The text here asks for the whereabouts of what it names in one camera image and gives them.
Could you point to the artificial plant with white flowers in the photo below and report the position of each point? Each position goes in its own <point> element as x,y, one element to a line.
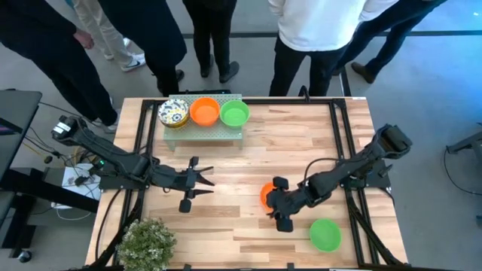
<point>147,244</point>

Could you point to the black desk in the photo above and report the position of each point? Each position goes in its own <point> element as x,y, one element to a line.
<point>19,109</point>

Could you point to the person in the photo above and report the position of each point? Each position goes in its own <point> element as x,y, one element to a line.
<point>211,30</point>
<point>320,22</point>
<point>37,30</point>
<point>150,30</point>
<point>101,22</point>
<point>384,34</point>

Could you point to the green plastic mini bowl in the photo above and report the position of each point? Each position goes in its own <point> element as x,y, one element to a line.
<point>325,235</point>
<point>234,114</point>

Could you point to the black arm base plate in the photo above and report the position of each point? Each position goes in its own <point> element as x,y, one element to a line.
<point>376,180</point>
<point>120,183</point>

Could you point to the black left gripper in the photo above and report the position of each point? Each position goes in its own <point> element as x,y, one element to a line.
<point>173,177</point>

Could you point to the black metal table frame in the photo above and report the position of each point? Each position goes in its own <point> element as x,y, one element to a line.
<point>282,101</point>

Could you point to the orange plastic mini bowl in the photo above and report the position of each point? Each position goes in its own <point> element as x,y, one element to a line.
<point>264,195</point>
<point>205,113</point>

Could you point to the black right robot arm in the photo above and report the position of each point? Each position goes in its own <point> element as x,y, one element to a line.
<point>357,162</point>

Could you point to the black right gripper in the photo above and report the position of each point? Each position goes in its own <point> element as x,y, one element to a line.
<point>291,201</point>

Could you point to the pale green perforated riser shelf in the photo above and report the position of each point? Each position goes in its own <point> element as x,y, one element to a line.
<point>203,133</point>

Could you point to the black caster wheel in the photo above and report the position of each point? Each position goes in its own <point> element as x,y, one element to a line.
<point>25,256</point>

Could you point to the black bar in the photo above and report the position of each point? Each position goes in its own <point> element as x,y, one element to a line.
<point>203,92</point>

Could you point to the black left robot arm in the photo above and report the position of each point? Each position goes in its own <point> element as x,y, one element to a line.
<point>113,158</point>

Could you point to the grey metal stand leg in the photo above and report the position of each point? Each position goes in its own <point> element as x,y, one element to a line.
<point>467,143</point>

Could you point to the yellow bowl with patterned inside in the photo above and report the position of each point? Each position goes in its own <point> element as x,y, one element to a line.
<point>173,113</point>

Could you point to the white rectangular box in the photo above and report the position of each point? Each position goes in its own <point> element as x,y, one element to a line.
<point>86,188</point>

